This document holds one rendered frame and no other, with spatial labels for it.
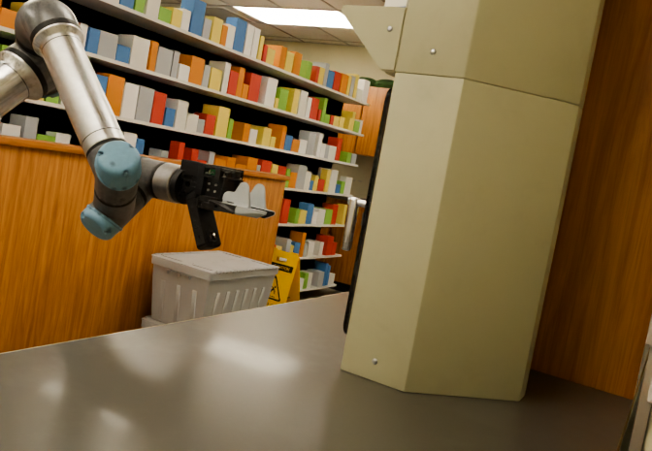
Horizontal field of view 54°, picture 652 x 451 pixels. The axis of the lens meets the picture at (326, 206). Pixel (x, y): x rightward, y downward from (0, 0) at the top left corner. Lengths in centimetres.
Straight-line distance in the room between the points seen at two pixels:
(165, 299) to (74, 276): 46
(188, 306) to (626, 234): 239
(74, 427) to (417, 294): 50
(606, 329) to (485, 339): 32
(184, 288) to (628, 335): 237
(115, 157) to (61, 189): 191
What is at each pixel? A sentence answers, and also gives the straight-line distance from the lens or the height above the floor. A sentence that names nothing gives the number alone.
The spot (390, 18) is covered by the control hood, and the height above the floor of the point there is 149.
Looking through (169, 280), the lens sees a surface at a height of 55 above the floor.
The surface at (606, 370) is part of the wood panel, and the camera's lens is 131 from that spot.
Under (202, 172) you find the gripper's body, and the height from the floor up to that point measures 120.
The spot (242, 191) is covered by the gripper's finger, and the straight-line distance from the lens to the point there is 116.
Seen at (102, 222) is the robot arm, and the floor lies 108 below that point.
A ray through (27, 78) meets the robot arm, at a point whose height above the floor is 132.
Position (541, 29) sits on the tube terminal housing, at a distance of 104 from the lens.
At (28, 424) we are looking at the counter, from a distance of 75.
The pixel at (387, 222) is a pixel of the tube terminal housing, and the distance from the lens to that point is 99.
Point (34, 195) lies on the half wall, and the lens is 298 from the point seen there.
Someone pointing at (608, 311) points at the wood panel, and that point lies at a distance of 129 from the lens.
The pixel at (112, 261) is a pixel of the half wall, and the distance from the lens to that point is 334.
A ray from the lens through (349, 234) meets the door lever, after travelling 107.
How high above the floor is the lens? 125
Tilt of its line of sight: 4 degrees down
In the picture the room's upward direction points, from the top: 10 degrees clockwise
